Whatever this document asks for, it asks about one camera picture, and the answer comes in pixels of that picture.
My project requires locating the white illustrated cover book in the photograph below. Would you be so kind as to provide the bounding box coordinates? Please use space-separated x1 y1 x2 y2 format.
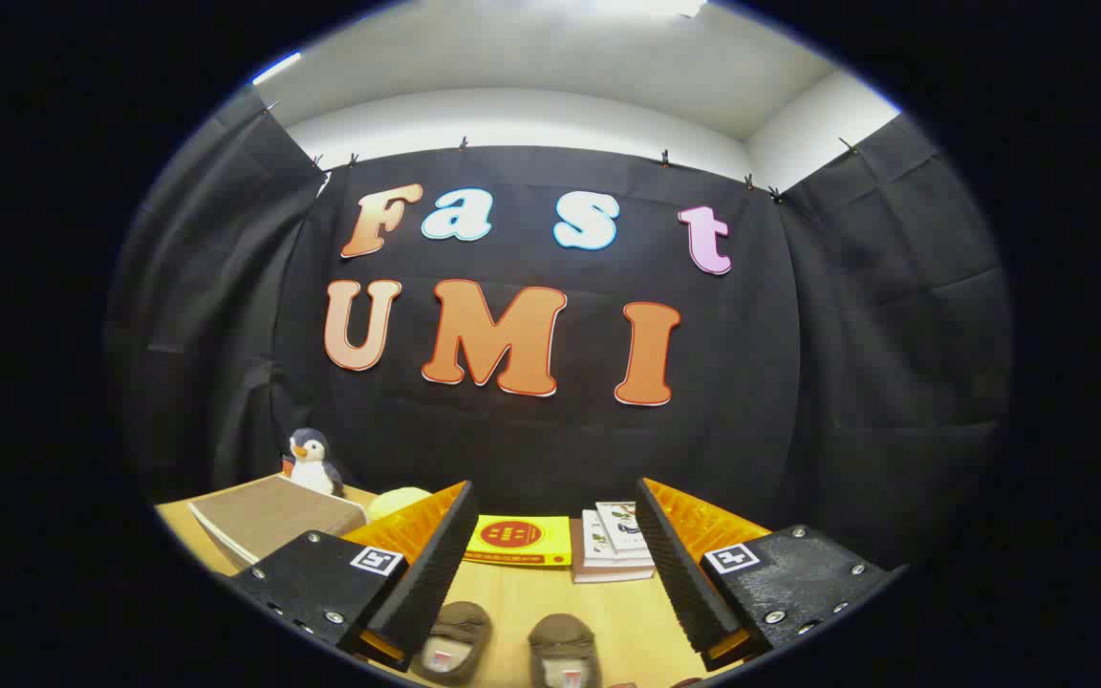
594 501 652 556

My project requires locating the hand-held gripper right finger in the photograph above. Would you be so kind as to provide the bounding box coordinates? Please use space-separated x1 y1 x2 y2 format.
635 478 907 673

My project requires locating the row of small cloth clips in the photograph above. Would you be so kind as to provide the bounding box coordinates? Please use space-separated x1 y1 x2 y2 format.
264 100 862 204

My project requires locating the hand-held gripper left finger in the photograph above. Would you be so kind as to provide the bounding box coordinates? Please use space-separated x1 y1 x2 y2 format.
226 480 481 673

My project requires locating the brown shoe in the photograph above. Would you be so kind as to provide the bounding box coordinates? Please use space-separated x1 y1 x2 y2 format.
527 613 601 688
412 600 492 685

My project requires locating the brown fabric storage box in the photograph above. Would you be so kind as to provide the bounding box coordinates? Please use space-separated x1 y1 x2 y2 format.
189 475 368 572

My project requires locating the yellow round plush cushion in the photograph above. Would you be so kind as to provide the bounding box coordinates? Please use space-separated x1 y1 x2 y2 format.
367 487 435 523

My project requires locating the yellow book red circle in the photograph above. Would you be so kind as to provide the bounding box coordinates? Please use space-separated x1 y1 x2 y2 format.
463 514 572 568

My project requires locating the brown-edged book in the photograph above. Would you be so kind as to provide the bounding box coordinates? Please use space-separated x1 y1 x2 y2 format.
570 521 657 584

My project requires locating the plush penguin toy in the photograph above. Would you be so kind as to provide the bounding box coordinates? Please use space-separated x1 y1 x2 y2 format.
283 428 345 498

